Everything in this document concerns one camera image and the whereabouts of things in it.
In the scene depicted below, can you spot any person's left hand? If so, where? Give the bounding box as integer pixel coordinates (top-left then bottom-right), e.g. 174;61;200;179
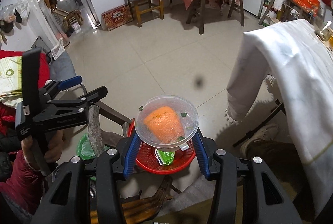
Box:
21;130;64;171

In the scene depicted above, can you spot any green white snack wrapper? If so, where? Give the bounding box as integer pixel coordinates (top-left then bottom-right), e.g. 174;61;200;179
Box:
155;149;175;166

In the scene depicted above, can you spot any person's shoe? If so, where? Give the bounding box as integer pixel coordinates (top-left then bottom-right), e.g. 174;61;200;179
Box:
240;124;279;157

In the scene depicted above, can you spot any black folding table leg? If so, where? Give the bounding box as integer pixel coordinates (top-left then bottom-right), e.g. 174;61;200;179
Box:
232;99;286;148

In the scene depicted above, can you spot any red sleeve forearm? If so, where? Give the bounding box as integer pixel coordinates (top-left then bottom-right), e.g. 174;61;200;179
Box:
1;150;43;214

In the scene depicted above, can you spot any red cardboard box on floor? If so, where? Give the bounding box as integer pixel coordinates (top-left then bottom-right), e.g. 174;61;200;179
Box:
102;5;133;31

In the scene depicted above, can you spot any white tablecloth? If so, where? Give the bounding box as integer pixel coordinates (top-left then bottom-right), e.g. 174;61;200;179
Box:
227;20;332;215

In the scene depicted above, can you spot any clear plastic bowl orange residue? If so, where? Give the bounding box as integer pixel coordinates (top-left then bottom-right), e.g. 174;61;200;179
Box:
134;95;199;152

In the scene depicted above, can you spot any red patterned gift box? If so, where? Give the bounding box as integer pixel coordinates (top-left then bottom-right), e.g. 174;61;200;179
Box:
294;0;320;16

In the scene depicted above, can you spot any dark wooden bench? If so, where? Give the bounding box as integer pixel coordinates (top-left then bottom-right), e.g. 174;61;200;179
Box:
186;0;245;35

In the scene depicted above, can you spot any red plastic mesh basket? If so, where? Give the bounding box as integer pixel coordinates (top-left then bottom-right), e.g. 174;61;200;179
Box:
137;119;195;175

